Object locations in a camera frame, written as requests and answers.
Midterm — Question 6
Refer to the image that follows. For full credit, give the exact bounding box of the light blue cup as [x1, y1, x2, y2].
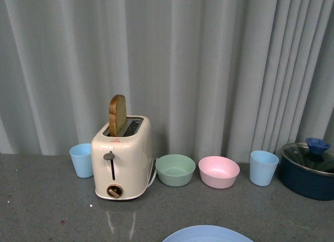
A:
[69, 143, 93, 178]
[249, 150, 279, 187]

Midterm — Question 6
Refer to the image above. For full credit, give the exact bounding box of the cream two-slot toaster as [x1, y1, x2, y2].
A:
[91, 116, 153, 201]

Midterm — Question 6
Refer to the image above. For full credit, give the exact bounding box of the light blue plate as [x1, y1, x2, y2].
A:
[163, 225, 252, 242]

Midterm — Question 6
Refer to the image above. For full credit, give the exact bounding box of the grey curtain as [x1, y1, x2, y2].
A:
[1, 0, 333, 162]

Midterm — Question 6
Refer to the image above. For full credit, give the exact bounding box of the green bowl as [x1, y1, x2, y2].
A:
[156, 154, 196, 187]

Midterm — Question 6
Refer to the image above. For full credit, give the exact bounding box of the glass lid blue knob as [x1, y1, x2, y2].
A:
[281, 138, 333, 175]

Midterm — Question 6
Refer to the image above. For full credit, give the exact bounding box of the light blue cup left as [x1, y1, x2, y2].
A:
[69, 143, 93, 178]

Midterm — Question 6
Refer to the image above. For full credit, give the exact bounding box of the white toaster cable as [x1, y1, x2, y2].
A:
[146, 158, 159, 189]

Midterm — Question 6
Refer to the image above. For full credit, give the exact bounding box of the pink bowl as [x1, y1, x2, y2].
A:
[198, 156, 240, 189]

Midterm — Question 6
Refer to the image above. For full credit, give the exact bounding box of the dark blue pot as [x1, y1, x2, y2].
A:
[278, 154, 333, 201]

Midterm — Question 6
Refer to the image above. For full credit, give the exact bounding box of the brown toast slice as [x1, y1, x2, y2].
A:
[109, 94, 126, 137]

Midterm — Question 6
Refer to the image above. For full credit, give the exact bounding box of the light blue cup right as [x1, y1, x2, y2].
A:
[249, 150, 279, 187]

